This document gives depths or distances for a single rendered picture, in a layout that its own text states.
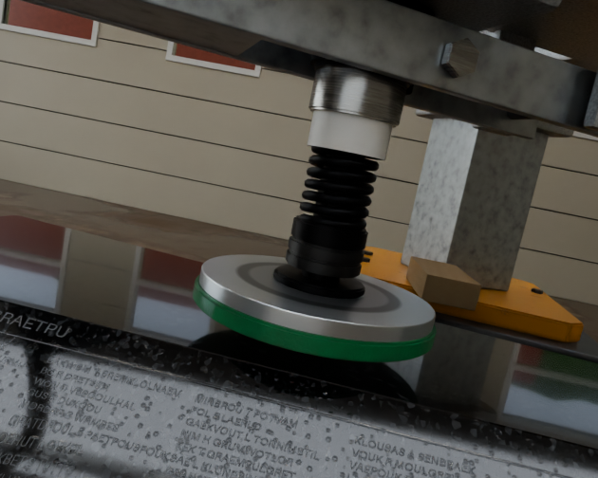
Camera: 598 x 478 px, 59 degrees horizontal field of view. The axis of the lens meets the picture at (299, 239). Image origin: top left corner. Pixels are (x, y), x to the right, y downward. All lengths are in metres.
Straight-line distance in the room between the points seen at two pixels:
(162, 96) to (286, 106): 1.56
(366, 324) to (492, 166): 0.89
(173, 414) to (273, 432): 0.08
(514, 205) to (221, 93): 5.75
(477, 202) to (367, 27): 0.85
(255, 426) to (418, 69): 0.29
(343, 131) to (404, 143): 6.12
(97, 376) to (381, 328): 0.22
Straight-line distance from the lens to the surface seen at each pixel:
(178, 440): 0.41
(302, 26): 0.40
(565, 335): 1.17
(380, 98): 0.44
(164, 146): 6.97
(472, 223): 1.23
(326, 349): 0.38
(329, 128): 0.44
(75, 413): 0.44
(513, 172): 1.28
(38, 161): 7.72
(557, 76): 0.51
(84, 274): 0.61
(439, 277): 0.99
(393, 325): 0.41
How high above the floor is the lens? 0.98
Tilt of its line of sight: 8 degrees down
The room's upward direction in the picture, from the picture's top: 11 degrees clockwise
